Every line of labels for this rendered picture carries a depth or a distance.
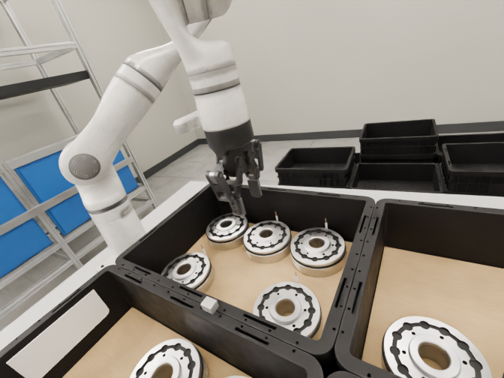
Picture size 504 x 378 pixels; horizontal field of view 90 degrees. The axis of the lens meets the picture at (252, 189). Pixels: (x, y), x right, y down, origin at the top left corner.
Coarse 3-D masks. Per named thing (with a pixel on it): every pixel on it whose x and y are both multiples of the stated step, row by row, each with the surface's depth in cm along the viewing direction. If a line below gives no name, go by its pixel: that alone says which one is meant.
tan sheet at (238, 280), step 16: (208, 256) 56; (224, 256) 55; (240, 256) 54; (288, 256) 51; (224, 272) 51; (240, 272) 50; (256, 272) 49; (272, 272) 48; (288, 272) 48; (224, 288) 48; (240, 288) 47; (256, 288) 46; (320, 288) 43; (336, 288) 42; (240, 304) 44; (320, 304) 40
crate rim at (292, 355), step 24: (144, 288) 38; (48, 312) 38; (192, 312) 33; (216, 312) 32; (24, 336) 35; (240, 336) 29; (264, 336) 28; (0, 360) 33; (288, 360) 25; (312, 360) 25
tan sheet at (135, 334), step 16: (128, 320) 46; (144, 320) 45; (112, 336) 44; (128, 336) 43; (144, 336) 43; (160, 336) 42; (176, 336) 41; (96, 352) 42; (112, 352) 41; (128, 352) 41; (144, 352) 40; (208, 352) 38; (80, 368) 40; (96, 368) 40; (112, 368) 39; (128, 368) 38; (208, 368) 36; (224, 368) 35
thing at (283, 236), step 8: (256, 224) 57; (264, 224) 57; (272, 224) 56; (280, 224) 55; (248, 232) 55; (280, 232) 53; (288, 232) 52; (248, 240) 54; (280, 240) 51; (288, 240) 51; (248, 248) 51; (256, 248) 50; (264, 248) 50; (272, 248) 49; (280, 248) 50
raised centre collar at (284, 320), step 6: (282, 294) 39; (288, 294) 39; (276, 300) 39; (282, 300) 39; (288, 300) 39; (294, 300) 38; (270, 306) 38; (276, 306) 38; (300, 306) 37; (270, 312) 37; (276, 312) 37; (294, 312) 36; (300, 312) 36; (276, 318) 36; (282, 318) 36; (288, 318) 36; (294, 318) 36; (282, 324) 36; (288, 324) 36
